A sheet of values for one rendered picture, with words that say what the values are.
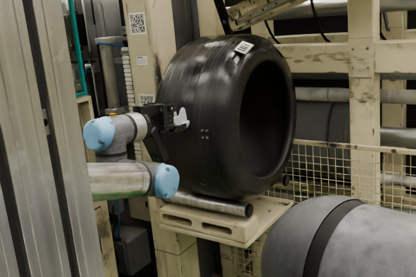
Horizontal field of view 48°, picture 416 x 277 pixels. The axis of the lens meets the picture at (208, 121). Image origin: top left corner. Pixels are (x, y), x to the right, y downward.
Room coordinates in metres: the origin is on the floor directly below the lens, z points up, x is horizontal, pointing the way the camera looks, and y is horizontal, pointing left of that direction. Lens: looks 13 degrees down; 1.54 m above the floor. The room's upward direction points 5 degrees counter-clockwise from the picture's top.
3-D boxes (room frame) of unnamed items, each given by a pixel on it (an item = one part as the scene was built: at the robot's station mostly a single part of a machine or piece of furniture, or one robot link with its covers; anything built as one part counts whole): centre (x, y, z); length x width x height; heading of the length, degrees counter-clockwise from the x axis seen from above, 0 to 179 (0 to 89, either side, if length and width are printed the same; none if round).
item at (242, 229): (1.48, 0.04, 0.84); 0.36 x 0.09 x 0.06; 55
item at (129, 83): (1.75, 0.26, 1.19); 0.05 x 0.04 x 0.48; 145
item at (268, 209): (1.59, -0.04, 0.80); 0.37 x 0.36 x 0.02; 145
